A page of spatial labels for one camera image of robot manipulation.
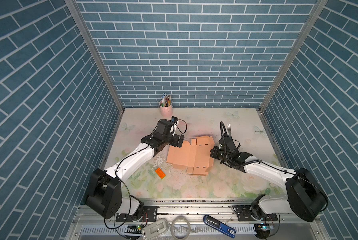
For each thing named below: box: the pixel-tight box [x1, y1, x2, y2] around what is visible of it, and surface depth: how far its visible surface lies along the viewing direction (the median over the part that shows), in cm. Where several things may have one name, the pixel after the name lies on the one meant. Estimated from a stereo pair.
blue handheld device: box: [203, 214, 237, 239], surface depth 69 cm
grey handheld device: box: [141, 218, 169, 240], surface depth 68 cm
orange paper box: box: [166, 136, 215, 176], surface depth 94 cm
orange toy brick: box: [155, 167, 166, 180], surface depth 88 cm
